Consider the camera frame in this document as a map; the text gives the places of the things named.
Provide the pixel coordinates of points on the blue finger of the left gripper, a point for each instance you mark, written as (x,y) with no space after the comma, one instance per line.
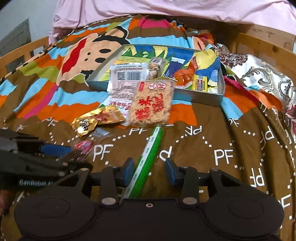
(55,150)

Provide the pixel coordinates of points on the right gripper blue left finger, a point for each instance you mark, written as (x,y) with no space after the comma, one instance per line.
(113,177)

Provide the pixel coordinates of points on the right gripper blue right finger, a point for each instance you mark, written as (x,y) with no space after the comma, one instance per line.
(186,180)

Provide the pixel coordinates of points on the clear packet red snack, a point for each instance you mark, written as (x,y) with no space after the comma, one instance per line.
(84,150)

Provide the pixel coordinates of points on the green stick snack packet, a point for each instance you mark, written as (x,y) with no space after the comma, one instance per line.
(144,165)

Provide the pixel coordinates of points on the gold foil snack packet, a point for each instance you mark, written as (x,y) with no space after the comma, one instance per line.
(87,122)

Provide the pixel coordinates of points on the rice cracker red text packet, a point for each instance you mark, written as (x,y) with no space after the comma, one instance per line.
(151,104)

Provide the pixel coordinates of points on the silver white barcode snack packet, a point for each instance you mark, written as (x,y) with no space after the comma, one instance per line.
(124,81)

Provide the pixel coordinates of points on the brown nut snack packet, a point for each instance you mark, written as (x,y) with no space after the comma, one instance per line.
(156,67)

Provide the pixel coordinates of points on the person's left hand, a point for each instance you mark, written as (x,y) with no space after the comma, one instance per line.
(6,199)

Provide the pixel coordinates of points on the orange wrapped candy packet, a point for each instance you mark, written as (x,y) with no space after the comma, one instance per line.
(184,76)

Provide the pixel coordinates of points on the colourful illustrated tray box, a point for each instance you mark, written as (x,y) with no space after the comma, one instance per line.
(197,73)

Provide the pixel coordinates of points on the blue snack packet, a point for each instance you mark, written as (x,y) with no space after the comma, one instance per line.
(175,65)

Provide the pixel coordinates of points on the floral satin pillow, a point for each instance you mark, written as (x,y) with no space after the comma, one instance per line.
(253,71)

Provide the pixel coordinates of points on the pink draped sheet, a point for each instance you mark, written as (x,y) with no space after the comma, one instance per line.
(70,15)

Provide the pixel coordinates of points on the wooden bed frame rail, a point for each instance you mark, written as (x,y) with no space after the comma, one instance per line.
(23,51)

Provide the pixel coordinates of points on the grey wall panel door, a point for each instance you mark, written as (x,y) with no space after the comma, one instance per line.
(18,37)

